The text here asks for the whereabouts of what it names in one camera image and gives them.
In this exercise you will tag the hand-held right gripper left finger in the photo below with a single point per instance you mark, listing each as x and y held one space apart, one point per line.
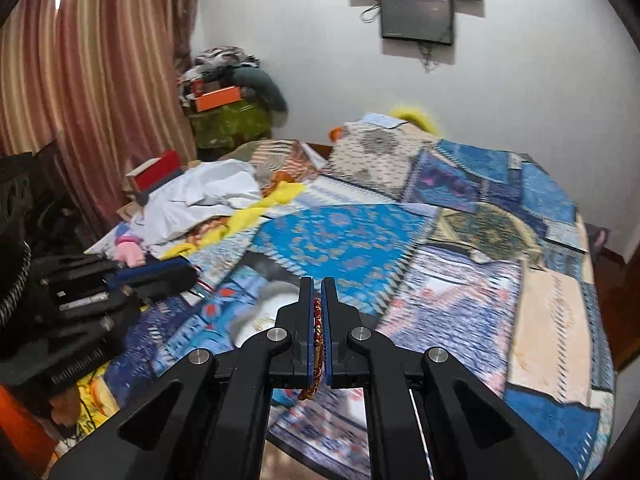
310 305

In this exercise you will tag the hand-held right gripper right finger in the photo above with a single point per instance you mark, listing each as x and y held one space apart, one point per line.
325 300

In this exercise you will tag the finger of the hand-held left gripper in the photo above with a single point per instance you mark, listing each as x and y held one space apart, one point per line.
170 287
150 270

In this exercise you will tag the purple heart-shaped box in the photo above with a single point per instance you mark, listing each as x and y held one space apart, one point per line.
260 310

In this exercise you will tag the pink cloth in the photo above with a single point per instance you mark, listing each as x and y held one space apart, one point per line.
131 252

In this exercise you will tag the white cloth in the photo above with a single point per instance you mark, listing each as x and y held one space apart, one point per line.
200 190

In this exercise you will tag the red and white box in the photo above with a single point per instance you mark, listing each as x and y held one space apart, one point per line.
160 172

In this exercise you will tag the yellow cloth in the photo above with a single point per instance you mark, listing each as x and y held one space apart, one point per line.
245 215

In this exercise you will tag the blue patchwork blanket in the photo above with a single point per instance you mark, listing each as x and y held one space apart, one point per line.
450 260

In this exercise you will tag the orange striped quilt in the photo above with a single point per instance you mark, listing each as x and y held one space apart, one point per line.
280 157

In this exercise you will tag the orange box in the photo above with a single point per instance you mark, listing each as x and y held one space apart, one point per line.
217 98

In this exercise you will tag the striped red curtain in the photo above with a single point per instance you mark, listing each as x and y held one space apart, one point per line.
90 85

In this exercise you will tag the yellow plastic object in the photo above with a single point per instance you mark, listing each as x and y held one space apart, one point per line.
415 115

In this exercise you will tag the grey pillow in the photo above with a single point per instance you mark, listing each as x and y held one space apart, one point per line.
265 87

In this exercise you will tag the dark bag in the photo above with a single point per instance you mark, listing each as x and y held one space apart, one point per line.
597 237

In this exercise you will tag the small black wall monitor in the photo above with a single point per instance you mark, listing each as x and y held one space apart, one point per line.
417 17

